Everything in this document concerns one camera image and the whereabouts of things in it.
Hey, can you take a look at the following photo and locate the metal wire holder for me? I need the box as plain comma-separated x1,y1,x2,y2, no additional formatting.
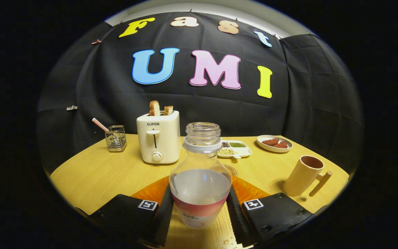
105,125,127,153

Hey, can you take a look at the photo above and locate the wooden table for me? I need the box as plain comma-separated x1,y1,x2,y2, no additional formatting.
50,133,350,249

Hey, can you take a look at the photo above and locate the clear juice bottle pink label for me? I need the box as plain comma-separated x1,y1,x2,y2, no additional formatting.
169,122,233,229

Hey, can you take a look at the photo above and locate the white toaster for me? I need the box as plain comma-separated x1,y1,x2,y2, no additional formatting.
136,110,181,164

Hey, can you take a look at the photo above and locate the round wooden coaster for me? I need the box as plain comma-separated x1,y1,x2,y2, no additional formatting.
222,164,238,177

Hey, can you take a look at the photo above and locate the red striped straw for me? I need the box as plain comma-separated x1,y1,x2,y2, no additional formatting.
92,118,110,132

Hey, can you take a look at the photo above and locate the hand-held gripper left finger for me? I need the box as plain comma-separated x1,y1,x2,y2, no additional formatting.
88,176,175,248

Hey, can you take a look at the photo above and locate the white divided dish of beans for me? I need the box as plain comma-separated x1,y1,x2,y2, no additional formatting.
217,140,253,159

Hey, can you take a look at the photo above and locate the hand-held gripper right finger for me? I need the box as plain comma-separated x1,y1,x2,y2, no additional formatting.
226,176,315,248

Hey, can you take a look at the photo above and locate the white round plate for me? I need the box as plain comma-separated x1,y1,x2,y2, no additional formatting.
256,135,293,153

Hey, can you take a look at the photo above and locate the beige cup with handle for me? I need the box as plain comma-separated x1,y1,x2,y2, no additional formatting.
283,155,333,197

